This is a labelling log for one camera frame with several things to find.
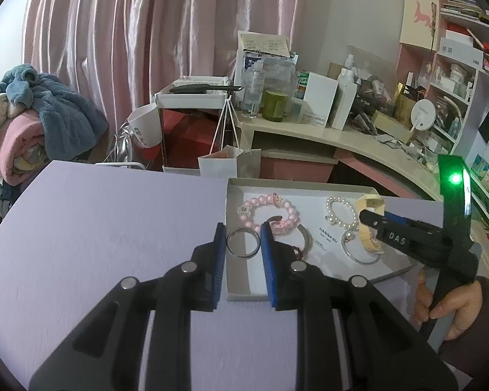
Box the silver ring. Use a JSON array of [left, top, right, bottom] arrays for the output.
[[227, 227, 262, 259]]

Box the white pearl bracelet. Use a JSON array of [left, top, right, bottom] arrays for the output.
[[325, 195, 359, 229]]

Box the green glass jar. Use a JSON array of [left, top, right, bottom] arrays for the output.
[[261, 90, 290, 123]]

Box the black comb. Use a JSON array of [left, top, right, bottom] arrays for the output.
[[169, 83, 243, 94]]

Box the grey cuff bangle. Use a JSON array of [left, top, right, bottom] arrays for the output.
[[263, 215, 312, 261]]

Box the white pump bottle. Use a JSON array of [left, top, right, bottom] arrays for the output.
[[330, 55, 359, 132]]

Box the blue fleece garment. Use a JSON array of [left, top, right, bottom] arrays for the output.
[[0, 64, 109, 159]]

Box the cream panel pink animal print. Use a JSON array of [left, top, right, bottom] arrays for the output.
[[399, 0, 438, 50]]

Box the pink folded blanket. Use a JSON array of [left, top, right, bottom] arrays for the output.
[[0, 112, 47, 188]]

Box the white paper bag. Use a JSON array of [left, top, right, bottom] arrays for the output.
[[198, 98, 262, 179]]

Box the beige curved desk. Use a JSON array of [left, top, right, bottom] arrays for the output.
[[234, 110, 489, 278]]

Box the white storage tray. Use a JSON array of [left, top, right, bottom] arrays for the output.
[[154, 75, 231, 110]]

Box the white printed bucket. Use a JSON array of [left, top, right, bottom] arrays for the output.
[[126, 104, 164, 149]]

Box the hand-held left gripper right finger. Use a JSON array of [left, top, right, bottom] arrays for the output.
[[260, 221, 459, 391]]

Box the peach band bracelet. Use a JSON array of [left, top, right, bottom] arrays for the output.
[[354, 195, 386, 255]]

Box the pink bead bracelet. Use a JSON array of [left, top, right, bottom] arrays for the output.
[[237, 193, 301, 236]]

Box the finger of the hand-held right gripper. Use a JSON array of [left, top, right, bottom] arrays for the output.
[[359, 210, 447, 263], [381, 212, 447, 235]]

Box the pink shelf unit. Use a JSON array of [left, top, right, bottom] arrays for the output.
[[397, 0, 489, 180]]

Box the round white mirror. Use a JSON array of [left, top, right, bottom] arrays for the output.
[[409, 100, 437, 143]]

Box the white carton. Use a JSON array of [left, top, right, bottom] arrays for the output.
[[304, 72, 339, 128]]

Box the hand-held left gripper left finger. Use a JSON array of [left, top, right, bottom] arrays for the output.
[[28, 222, 229, 391]]

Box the thin silver bangle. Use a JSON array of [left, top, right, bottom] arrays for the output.
[[341, 230, 386, 265]]

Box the grey shallow box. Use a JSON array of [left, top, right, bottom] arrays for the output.
[[225, 177, 422, 302]]

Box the clear plastic bottle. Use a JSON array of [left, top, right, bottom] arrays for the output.
[[240, 63, 265, 120]]

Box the pink curtain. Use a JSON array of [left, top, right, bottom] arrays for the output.
[[22, 0, 306, 159]]

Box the red cabinet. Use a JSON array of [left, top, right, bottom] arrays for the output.
[[161, 108, 229, 172]]

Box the person's right hand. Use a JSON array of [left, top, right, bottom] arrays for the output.
[[409, 269, 483, 340]]

